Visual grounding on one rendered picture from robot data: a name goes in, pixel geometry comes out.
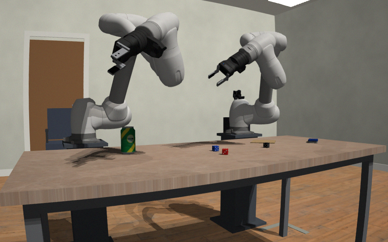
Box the green soda can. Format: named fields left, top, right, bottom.
left=121, top=126, right=135, bottom=154

